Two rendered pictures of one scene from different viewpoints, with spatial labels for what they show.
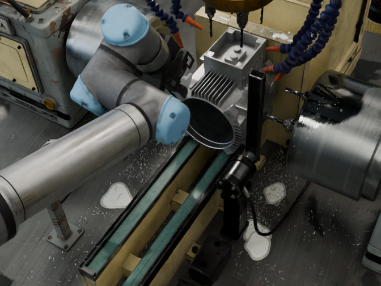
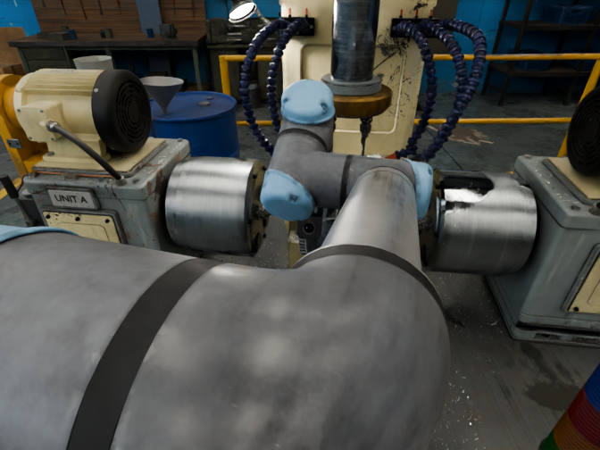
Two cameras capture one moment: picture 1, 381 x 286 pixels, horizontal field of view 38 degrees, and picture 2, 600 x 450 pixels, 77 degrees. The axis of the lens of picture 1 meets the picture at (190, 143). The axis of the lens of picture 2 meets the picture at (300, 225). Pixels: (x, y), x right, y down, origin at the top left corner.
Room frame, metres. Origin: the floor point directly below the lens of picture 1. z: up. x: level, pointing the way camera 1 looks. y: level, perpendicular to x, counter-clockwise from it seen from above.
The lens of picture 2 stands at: (0.32, 0.36, 1.54)
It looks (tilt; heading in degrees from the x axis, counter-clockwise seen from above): 34 degrees down; 333
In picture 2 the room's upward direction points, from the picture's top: straight up
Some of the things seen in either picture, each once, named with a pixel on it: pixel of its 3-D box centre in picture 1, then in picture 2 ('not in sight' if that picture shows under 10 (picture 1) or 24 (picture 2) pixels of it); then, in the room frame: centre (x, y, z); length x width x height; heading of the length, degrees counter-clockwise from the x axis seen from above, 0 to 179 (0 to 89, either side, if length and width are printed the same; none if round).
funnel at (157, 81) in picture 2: not in sight; (165, 101); (2.61, 0.05, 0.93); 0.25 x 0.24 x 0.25; 155
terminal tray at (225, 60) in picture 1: (235, 59); not in sight; (1.01, -0.12, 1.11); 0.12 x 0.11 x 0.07; 145
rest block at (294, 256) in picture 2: not in sight; (301, 250); (1.10, -0.04, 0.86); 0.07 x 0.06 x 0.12; 56
